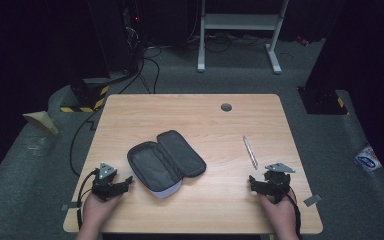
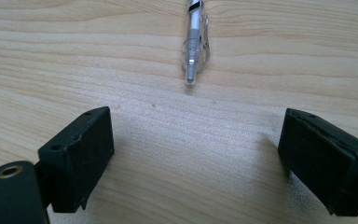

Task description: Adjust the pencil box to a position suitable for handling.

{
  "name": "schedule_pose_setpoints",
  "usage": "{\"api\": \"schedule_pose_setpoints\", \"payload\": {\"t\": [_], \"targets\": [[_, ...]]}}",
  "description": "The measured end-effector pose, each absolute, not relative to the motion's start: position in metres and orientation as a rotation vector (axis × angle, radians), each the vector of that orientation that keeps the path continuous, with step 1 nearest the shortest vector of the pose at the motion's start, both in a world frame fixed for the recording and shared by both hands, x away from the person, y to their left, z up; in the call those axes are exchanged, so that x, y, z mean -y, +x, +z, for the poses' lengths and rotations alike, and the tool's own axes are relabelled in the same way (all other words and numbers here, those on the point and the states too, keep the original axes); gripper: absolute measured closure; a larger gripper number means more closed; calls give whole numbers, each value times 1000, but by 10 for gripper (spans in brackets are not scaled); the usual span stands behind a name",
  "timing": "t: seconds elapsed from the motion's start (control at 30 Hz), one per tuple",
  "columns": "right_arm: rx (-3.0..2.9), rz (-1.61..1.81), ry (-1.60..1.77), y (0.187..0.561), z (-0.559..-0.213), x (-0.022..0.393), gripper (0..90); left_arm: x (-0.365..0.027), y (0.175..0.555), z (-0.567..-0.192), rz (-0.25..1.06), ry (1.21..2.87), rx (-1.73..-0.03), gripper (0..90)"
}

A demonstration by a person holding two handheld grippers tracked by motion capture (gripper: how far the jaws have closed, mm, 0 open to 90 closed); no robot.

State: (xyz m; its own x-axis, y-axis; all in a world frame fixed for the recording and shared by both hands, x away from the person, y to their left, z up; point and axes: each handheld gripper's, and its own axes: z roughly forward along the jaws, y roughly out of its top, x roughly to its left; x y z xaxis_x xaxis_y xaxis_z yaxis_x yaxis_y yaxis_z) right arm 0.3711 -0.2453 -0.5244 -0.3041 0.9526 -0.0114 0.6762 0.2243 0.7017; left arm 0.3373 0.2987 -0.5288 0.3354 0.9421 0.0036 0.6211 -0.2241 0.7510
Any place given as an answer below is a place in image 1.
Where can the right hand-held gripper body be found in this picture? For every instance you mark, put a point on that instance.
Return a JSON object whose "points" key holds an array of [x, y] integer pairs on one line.
{"points": [[277, 182]]}

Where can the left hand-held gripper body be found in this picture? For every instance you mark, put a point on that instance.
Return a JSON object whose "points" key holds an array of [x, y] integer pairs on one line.
{"points": [[104, 180]]}

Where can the person's left hand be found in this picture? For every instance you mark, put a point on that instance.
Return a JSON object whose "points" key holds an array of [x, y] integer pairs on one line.
{"points": [[97, 209]]}

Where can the person's right hand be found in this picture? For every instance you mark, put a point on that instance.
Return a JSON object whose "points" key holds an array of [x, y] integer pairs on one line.
{"points": [[279, 213]]}

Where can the silver pen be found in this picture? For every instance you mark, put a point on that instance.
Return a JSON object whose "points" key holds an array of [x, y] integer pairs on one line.
{"points": [[250, 152]]}

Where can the grey tape strip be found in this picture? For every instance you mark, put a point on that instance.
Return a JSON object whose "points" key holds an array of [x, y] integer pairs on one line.
{"points": [[312, 200], [69, 206]]}

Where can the dark grey open pencil case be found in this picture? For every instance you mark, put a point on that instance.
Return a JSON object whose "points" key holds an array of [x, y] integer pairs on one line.
{"points": [[166, 163]]}

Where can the black yellow striped base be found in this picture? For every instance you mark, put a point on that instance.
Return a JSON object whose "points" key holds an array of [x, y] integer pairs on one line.
{"points": [[86, 96], [323, 101]]}

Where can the beige wedge block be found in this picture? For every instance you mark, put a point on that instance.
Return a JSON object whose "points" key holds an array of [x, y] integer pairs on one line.
{"points": [[41, 120]]}

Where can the white blue plastic packet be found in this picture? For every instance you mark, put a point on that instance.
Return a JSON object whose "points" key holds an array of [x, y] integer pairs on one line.
{"points": [[367, 158]]}

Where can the dark equipment rack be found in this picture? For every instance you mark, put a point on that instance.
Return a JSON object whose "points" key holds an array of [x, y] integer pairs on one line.
{"points": [[116, 33]]}

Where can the white metal stand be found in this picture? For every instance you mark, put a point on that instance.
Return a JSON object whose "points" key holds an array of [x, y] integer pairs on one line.
{"points": [[240, 21]]}

